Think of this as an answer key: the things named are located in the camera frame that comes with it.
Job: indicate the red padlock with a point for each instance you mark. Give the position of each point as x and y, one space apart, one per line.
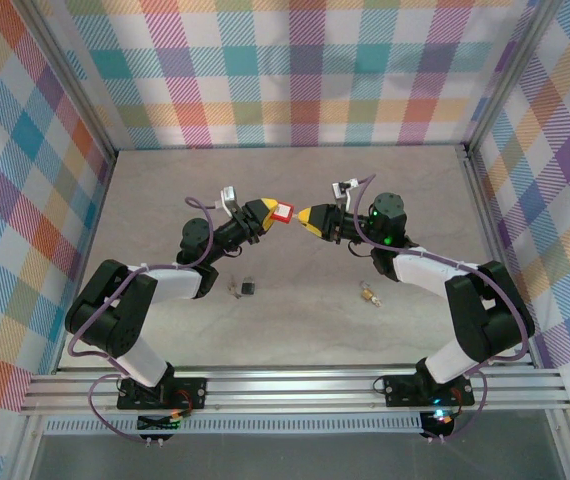
282 213

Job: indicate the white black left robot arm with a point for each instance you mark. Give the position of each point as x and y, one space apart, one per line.
110 310

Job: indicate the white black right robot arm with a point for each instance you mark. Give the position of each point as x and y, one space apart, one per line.
490 310

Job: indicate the key with white tag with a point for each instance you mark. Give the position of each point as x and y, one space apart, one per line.
376 301

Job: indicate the brass padlock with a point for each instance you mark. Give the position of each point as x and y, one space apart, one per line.
366 295

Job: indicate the left controller board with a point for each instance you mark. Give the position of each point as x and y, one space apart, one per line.
160 424

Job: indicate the controller board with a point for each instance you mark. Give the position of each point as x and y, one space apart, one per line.
440 422
160 424

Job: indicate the right controller board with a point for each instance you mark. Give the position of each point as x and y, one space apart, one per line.
440 422

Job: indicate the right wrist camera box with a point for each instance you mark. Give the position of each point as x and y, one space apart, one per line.
342 190

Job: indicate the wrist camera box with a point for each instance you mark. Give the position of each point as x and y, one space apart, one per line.
228 197
342 190

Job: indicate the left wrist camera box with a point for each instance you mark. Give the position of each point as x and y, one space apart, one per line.
228 197

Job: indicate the aluminium side rail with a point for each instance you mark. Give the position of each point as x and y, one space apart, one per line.
480 200

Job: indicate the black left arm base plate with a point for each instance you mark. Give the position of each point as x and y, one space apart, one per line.
190 392

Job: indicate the aluminium mounting rail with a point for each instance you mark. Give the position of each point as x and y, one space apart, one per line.
290 390

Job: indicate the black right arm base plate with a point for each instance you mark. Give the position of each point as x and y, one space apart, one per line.
400 390

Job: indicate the aluminium frame post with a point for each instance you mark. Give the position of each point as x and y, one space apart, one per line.
72 75
30 450
510 75
562 445

